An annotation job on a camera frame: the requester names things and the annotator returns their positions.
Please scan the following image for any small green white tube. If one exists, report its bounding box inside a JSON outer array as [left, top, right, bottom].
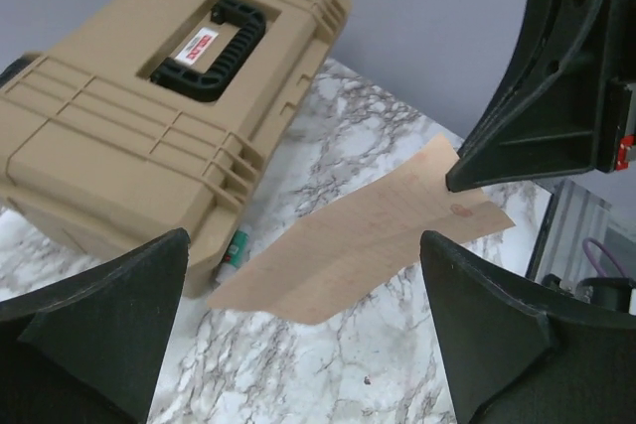
[[216, 224, 251, 284]]

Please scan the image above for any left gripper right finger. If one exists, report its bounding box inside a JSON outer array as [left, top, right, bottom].
[[420, 231, 635, 423]]

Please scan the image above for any tan plastic tool case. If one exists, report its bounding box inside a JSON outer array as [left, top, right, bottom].
[[1, 0, 352, 297]]

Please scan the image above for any aluminium frame rail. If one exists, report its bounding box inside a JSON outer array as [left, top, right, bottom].
[[526, 180, 612, 285]]

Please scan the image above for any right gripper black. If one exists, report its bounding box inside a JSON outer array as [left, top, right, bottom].
[[446, 0, 635, 192]]

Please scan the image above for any tan paper letter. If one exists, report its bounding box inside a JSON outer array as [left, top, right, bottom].
[[208, 134, 513, 325]]

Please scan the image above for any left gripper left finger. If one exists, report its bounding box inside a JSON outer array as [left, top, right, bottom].
[[1, 228, 190, 423]]

